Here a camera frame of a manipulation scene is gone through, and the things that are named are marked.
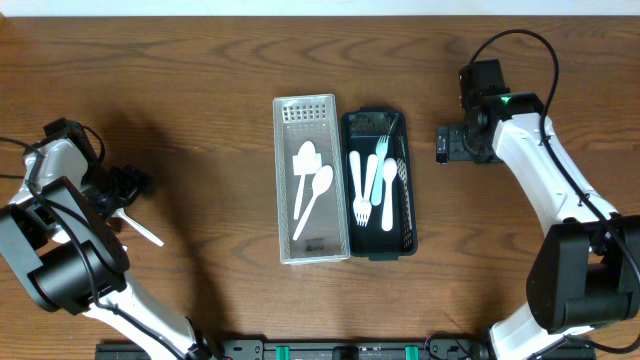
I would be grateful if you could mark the white wide-handled plastic spoon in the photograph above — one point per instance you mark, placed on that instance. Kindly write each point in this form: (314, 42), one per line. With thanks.
(389, 174)

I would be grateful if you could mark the white slim plastic spoon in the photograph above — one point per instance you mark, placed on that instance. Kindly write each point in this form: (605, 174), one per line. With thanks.
(320, 184)

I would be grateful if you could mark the dark green plastic basket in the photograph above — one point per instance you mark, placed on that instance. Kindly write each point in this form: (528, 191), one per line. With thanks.
(361, 131)

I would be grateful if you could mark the black mounting rail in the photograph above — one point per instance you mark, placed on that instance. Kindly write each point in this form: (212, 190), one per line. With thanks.
(438, 347)

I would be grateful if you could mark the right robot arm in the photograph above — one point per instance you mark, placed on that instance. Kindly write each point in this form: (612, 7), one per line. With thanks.
(586, 274)

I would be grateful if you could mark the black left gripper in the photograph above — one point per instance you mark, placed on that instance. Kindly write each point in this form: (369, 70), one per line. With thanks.
(122, 191)

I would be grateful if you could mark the white perforated plastic basket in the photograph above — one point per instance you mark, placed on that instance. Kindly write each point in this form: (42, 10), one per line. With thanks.
(297, 119)

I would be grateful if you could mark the white wide-handled plastic fork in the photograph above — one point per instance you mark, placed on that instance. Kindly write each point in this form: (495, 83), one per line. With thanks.
(355, 166)

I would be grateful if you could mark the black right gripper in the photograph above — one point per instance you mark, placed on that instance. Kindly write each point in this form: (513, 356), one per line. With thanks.
(449, 146)

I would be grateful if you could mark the white slim plastic fork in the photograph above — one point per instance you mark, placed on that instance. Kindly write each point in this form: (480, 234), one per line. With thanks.
(381, 152)

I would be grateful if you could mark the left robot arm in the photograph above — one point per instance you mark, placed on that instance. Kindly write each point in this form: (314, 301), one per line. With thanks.
(56, 238)

